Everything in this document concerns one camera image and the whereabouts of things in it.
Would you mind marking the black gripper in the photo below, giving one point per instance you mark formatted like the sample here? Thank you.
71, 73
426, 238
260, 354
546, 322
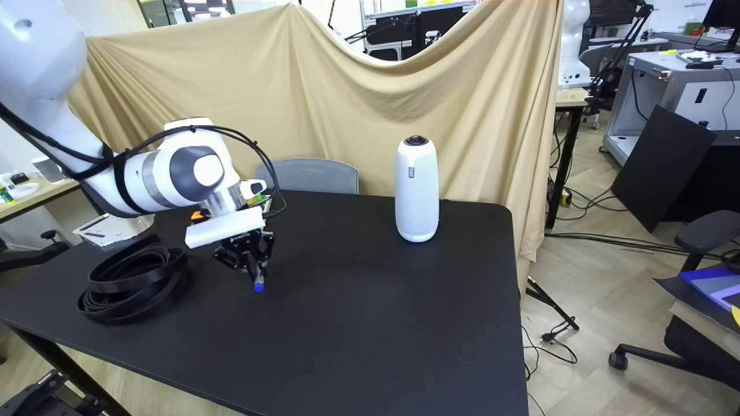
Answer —
246, 251

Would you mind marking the blue marker pen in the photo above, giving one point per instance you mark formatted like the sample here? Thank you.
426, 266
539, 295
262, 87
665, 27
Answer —
260, 288

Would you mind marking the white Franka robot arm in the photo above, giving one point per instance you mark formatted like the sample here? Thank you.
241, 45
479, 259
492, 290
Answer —
201, 169

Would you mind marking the grey chair backrest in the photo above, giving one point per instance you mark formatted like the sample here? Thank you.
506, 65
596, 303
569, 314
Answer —
315, 176

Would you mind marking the white flat box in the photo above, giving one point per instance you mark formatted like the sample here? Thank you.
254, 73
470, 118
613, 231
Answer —
106, 229

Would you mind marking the white cylindrical conference speaker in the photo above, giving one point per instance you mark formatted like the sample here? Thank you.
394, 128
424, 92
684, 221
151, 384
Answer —
417, 193

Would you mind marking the beige cloth backdrop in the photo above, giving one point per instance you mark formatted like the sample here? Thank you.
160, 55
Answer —
324, 92

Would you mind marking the black table leg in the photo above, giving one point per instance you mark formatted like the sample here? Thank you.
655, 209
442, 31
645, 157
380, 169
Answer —
71, 371

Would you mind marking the black chair armrest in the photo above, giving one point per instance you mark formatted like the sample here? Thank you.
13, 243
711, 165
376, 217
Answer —
32, 254

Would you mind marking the light wooden side table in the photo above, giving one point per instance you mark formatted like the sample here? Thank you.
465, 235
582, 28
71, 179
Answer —
32, 200

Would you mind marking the black equipment behind cloth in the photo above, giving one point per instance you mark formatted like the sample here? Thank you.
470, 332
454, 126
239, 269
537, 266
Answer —
409, 31

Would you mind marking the wooden desk with black leg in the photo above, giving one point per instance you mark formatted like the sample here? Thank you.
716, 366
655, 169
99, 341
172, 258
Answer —
569, 98

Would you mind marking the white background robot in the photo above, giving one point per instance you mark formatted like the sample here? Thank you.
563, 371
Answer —
575, 47

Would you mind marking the black flat panel board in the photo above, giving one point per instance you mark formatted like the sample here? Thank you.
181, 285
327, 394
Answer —
660, 169

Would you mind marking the black office chair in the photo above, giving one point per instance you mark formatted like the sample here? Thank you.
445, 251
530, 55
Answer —
708, 231

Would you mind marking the white cabinet workstation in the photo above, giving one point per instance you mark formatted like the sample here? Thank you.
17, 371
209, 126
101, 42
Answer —
672, 83

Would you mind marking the blue purple folder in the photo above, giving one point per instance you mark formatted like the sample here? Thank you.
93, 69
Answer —
719, 285

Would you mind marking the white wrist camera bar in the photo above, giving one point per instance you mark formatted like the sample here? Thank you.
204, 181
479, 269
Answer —
223, 225

